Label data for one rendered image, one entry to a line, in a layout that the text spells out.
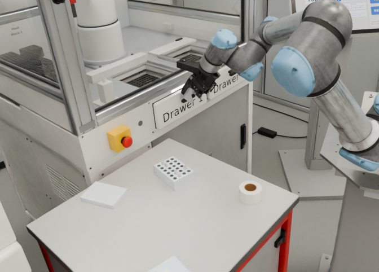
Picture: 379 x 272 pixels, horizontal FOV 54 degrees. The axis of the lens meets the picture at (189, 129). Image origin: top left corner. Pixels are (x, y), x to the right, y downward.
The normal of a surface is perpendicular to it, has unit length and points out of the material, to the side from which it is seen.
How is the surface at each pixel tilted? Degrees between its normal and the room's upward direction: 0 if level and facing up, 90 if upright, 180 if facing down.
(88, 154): 90
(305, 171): 0
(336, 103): 102
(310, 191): 3
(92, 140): 90
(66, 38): 90
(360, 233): 90
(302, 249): 0
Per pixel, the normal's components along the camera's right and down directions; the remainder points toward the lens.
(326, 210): -0.07, -0.86
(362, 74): -0.71, 0.40
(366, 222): -0.43, 0.49
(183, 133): 0.74, 0.30
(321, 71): 0.49, 0.39
